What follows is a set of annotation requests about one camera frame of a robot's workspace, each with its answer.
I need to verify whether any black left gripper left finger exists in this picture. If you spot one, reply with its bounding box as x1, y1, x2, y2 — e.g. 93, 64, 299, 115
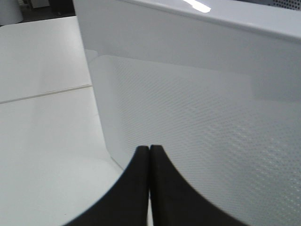
66, 146, 150, 226

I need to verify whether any white microwave door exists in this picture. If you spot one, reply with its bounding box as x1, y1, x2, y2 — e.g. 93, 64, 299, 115
73, 0, 301, 226

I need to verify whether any white microwave oven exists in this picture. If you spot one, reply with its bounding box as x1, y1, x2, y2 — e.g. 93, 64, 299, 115
245, 0, 301, 11

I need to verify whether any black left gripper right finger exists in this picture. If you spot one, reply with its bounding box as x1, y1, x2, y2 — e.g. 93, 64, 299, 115
149, 145, 237, 226

